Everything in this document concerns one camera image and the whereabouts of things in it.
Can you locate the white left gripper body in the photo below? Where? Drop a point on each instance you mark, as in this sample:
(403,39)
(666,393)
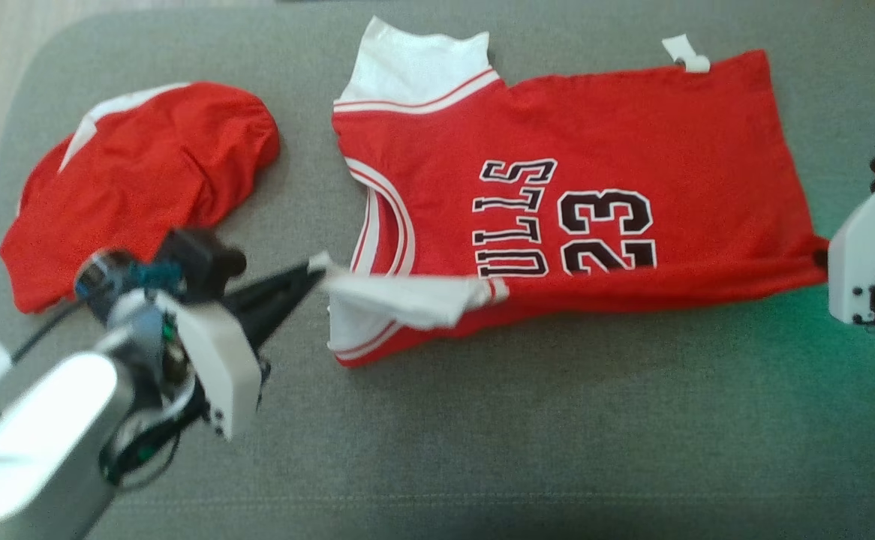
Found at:
(216,360)

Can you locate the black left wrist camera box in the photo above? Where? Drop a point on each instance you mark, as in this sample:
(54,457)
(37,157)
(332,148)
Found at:
(201,259)

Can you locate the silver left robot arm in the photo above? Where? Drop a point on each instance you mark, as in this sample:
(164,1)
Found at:
(40,442)

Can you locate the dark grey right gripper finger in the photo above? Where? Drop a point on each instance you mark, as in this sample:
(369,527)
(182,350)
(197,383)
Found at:
(822,261)

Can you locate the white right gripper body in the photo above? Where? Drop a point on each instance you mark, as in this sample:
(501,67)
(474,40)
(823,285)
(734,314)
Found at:
(869,262)

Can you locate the red basketball jersey white sleeves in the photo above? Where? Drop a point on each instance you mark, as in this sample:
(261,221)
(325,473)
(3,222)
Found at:
(617,150)

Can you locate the red shorts white stripe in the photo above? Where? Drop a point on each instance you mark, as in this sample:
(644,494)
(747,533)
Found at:
(137,187)

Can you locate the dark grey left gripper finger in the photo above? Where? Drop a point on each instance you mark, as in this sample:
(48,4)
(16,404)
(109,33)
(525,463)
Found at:
(287,279)
(272,311)

